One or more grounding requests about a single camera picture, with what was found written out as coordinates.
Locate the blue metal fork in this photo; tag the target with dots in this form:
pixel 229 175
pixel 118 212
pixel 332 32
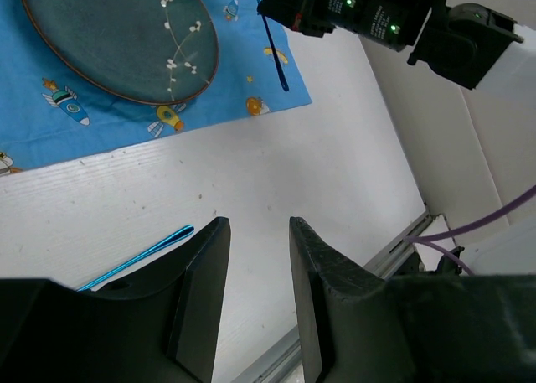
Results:
pixel 170 240

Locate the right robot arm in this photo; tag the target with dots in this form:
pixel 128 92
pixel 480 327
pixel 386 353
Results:
pixel 470 45

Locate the dark teal ceramic plate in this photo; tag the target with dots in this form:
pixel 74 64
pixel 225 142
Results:
pixel 155 52

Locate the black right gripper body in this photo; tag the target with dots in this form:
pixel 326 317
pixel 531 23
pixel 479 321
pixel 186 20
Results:
pixel 301 16

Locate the blue space-print placemat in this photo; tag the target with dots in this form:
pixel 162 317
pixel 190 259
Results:
pixel 49 114

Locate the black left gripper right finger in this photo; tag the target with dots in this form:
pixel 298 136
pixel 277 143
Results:
pixel 464 329

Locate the blue metal spoon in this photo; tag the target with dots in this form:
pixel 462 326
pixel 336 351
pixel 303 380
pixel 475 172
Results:
pixel 279 69

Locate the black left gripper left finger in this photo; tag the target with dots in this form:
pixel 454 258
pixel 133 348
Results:
pixel 159 323

